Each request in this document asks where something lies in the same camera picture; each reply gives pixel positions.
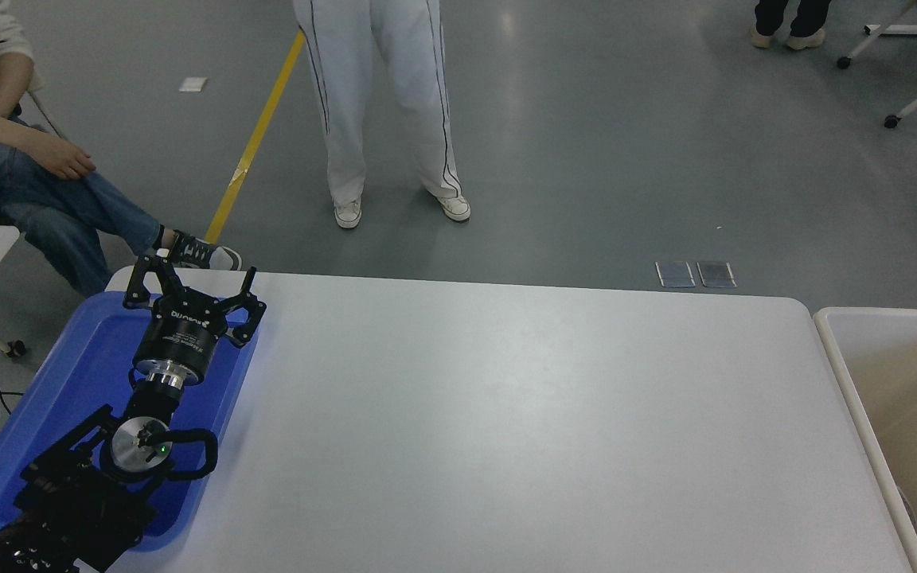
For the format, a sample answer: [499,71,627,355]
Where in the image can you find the person's right hand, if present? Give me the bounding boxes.
[29,135,97,181]

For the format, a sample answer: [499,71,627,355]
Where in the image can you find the blue plastic tray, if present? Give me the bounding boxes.
[0,290,262,553]

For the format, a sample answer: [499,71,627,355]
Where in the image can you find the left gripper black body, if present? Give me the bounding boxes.
[132,291,232,381]

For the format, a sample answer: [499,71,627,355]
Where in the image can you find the grey metal floor plate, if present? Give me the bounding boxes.
[697,260,738,288]
[656,260,697,287]

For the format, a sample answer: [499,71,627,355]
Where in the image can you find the white wheeled stand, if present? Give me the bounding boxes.
[835,0,917,130]

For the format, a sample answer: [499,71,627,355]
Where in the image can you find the person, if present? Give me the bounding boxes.
[0,0,242,297]
[291,0,472,230]
[749,0,832,51]

